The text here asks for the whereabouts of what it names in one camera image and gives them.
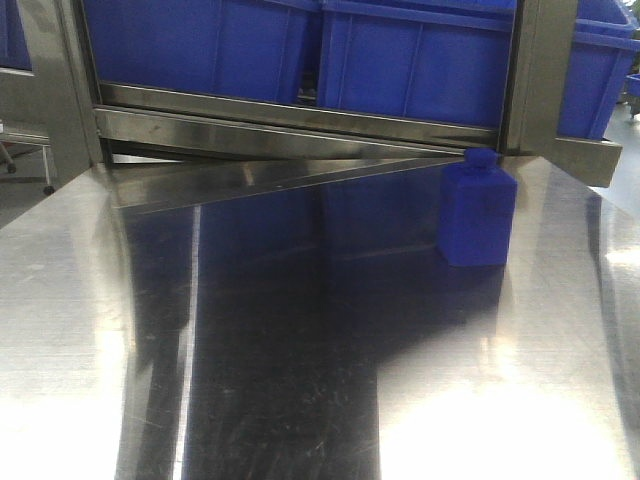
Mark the blue bottle-shaped part right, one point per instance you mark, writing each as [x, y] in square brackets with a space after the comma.
[477, 205]

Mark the blue plastic bin left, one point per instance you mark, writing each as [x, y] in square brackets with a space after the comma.
[247, 49]

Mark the blue plastic bin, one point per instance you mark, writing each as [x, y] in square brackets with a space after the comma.
[602, 54]
[438, 61]
[247, 49]

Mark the blue plastic bin middle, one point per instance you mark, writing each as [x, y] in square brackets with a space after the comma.
[438, 61]

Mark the blue plastic bin right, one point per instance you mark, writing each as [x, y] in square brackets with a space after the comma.
[602, 54]

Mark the stainless steel rack frame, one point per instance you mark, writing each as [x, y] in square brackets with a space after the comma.
[62, 104]

